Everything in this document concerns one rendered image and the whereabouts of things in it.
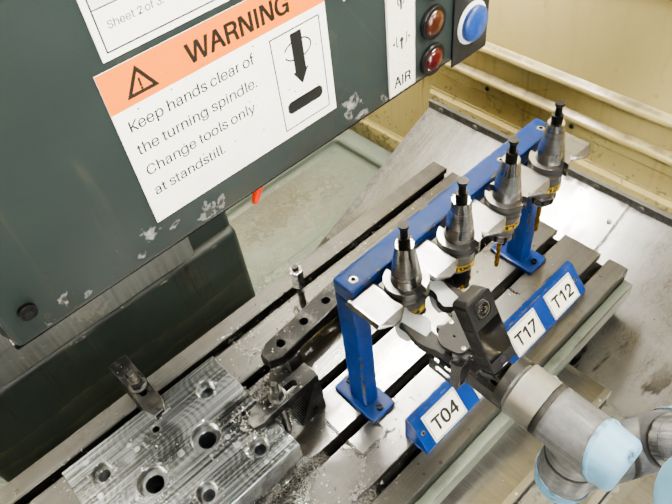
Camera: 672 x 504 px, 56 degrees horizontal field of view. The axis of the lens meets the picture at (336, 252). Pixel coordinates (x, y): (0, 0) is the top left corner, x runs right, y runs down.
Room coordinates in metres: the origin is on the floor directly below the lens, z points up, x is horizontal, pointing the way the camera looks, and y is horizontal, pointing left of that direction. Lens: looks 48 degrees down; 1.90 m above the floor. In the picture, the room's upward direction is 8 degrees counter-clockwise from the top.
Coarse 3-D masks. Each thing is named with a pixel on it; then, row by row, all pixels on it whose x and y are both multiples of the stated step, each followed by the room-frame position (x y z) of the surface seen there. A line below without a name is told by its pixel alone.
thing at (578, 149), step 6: (570, 138) 0.78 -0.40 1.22; (576, 138) 0.78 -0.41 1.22; (570, 144) 0.77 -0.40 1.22; (576, 144) 0.76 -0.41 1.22; (582, 144) 0.76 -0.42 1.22; (588, 144) 0.76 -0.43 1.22; (570, 150) 0.75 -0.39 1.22; (576, 150) 0.75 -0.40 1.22; (582, 150) 0.75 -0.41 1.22; (588, 150) 0.75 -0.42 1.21; (570, 156) 0.74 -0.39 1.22; (576, 156) 0.74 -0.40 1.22; (582, 156) 0.74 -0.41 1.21
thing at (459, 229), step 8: (456, 208) 0.59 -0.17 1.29; (464, 208) 0.59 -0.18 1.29; (448, 216) 0.60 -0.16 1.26; (456, 216) 0.59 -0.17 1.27; (464, 216) 0.59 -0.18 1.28; (472, 216) 0.59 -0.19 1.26; (448, 224) 0.60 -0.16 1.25; (456, 224) 0.59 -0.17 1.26; (464, 224) 0.58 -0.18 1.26; (472, 224) 0.59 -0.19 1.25; (448, 232) 0.59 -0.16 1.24; (456, 232) 0.58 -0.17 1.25; (464, 232) 0.58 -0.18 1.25; (472, 232) 0.59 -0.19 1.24; (448, 240) 0.59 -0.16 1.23; (456, 240) 0.58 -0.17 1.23; (464, 240) 0.58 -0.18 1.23
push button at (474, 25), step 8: (472, 8) 0.47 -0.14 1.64; (480, 8) 0.47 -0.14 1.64; (472, 16) 0.46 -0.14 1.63; (480, 16) 0.47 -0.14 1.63; (464, 24) 0.46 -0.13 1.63; (472, 24) 0.46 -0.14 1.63; (480, 24) 0.47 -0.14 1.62; (464, 32) 0.46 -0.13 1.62; (472, 32) 0.46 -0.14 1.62; (480, 32) 0.47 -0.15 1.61; (472, 40) 0.47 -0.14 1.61
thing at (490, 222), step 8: (472, 200) 0.67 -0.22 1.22; (472, 208) 0.66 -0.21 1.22; (480, 208) 0.65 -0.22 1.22; (488, 208) 0.65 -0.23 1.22; (480, 216) 0.64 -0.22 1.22; (488, 216) 0.64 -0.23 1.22; (496, 216) 0.63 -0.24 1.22; (504, 216) 0.63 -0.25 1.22; (480, 224) 0.62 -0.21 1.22; (488, 224) 0.62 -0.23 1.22; (496, 224) 0.62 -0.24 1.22; (504, 224) 0.62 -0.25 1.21; (488, 232) 0.60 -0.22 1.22; (496, 232) 0.60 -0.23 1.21
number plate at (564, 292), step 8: (560, 280) 0.69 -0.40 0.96; (568, 280) 0.70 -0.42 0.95; (552, 288) 0.68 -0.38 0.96; (560, 288) 0.68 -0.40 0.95; (568, 288) 0.68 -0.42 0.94; (576, 288) 0.69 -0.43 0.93; (544, 296) 0.66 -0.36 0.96; (552, 296) 0.67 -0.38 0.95; (560, 296) 0.67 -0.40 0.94; (568, 296) 0.67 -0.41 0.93; (576, 296) 0.68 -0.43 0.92; (552, 304) 0.65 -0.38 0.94; (560, 304) 0.66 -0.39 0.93; (568, 304) 0.66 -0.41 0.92; (552, 312) 0.64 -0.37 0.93; (560, 312) 0.65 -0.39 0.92
